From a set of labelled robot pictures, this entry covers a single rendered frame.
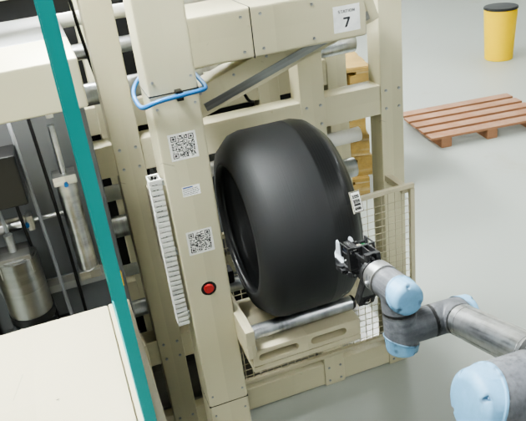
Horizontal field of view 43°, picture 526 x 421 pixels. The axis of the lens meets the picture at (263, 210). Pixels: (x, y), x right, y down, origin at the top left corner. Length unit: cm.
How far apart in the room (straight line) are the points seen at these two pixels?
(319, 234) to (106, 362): 67
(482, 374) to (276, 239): 77
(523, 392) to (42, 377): 90
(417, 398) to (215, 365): 123
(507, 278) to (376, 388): 114
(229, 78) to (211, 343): 84
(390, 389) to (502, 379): 201
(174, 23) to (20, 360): 85
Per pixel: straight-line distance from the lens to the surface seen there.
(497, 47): 790
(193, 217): 184
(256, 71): 219
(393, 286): 144
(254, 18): 202
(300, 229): 175
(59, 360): 147
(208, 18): 198
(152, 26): 168
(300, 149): 183
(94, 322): 155
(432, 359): 330
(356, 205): 182
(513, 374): 117
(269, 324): 202
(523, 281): 389
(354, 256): 160
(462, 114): 602
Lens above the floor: 212
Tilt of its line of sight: 27 degrees down
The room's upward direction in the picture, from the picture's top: 7 degrees counter-clockwise
